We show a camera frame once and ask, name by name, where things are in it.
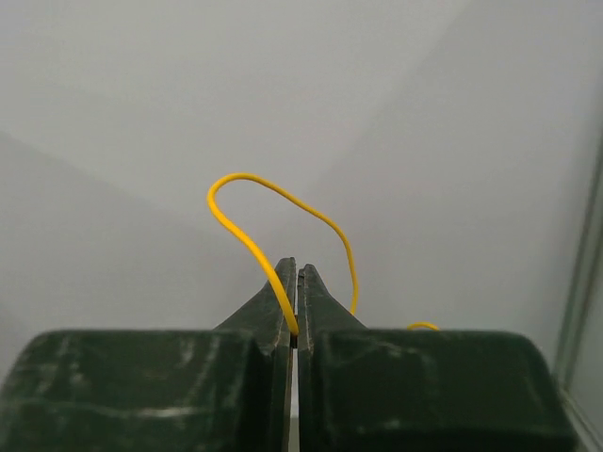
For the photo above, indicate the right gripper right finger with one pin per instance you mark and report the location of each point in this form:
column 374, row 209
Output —
column 363, row 389

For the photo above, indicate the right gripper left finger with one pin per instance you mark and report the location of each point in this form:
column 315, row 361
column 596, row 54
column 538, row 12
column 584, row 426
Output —
column 226, row 389

